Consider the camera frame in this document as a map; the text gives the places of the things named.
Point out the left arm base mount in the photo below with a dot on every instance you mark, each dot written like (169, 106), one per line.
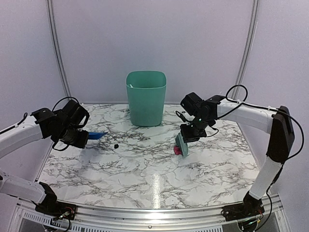
(59, 210)

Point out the light green hand brush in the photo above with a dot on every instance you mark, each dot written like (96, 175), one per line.
(181, 144)

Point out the aluminium corner post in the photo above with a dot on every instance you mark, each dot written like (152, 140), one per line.
(249, 42)
(56, 46)

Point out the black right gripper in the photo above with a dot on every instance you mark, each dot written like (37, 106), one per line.
(188, 138)

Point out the blue plastic dustpan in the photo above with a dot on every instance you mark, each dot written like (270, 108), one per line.
(96, 135)

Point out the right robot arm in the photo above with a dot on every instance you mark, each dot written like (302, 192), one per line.
(274, 122)

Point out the pink paper scrap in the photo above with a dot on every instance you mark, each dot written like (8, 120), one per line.
(177, 150)

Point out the green plastic waste bin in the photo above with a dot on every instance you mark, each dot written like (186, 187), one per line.
(146, 99)

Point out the right aluminium corner post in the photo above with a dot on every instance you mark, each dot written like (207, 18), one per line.
(249, 42)

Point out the left aluminium corner post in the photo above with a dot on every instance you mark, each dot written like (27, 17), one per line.
(56, 46)

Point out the aluminium front frame rail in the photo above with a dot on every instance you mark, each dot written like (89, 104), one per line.
(89, 218)

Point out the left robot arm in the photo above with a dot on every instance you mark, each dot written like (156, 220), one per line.
(24, 144)

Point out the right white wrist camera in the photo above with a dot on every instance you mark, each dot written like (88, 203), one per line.
(184, 116)

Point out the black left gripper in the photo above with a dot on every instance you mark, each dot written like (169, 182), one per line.
(81, 143)

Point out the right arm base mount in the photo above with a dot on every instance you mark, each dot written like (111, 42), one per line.
(240, 211)

